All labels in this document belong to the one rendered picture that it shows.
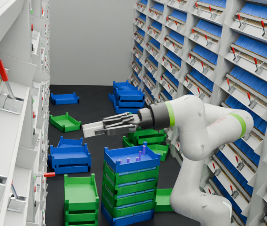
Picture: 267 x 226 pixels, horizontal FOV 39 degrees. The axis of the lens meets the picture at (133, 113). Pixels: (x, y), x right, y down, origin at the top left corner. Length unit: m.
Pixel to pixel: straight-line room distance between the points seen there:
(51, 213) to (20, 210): 1.88
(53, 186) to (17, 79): 2.14
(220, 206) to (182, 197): 0.17
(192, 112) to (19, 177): 0.67
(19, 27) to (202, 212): 1.20
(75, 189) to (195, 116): 1.43
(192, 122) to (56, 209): 1.57
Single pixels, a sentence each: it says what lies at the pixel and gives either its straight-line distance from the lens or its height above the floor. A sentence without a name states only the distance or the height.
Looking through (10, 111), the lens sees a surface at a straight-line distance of 0.68.
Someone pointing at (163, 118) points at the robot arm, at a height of 1.08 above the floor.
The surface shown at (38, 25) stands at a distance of 1.52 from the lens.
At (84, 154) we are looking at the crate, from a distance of 3.20.
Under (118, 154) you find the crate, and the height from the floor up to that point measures 0.41.
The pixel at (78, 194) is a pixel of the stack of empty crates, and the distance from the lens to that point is 2.53.
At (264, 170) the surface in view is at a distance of 2.07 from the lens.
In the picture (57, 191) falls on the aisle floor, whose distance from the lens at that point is 2.88.
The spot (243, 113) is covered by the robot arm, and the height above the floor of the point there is 1.00.
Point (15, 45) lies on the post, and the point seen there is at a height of 1.38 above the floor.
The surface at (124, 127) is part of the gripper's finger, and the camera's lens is 1.27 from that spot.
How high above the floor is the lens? 1.54
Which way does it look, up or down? 20 degrees down
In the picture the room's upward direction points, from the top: 5 degrees clockwise
